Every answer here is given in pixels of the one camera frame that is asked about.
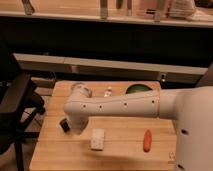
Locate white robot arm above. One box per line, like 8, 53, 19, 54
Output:
64, 83, 213, 171

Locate white plastic bottle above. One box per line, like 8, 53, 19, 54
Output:
104, 87, 112, 97

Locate green round bowl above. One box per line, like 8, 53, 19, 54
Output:
126, 84, 150, 94

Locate white rectangular sponge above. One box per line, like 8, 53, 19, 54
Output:
90, 129, 105, 151

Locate orange carrot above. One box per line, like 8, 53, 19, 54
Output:
143, 130, 152, 152

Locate black office chair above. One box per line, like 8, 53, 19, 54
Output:
0, 54, 45, 171

